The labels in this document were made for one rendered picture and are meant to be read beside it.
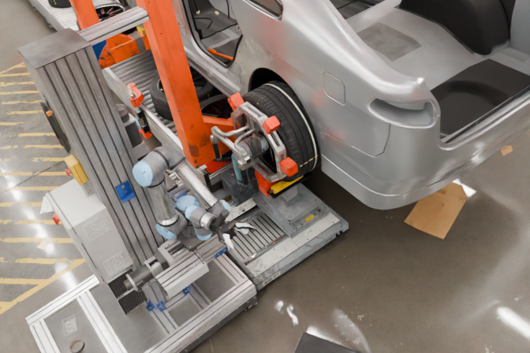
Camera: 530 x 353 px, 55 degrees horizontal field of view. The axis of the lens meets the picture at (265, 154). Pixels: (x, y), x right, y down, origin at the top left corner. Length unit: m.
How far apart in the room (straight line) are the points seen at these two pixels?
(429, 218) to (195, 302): 1.80
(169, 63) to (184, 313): 1.57
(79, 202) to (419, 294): 2.19
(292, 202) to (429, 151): 1.42
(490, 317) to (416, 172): 1.22
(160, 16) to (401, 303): 2.34
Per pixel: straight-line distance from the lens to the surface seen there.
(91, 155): 2.55
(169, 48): 3.23
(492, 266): 3.82
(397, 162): 2.68
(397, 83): 2.44
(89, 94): 2.40
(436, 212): 4.04
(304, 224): 3.74
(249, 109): 3.26
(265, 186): 3.54
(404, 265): 3.72
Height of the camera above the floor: 3.01
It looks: 41 degrees down
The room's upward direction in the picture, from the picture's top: 10 degrees counter-clockwise
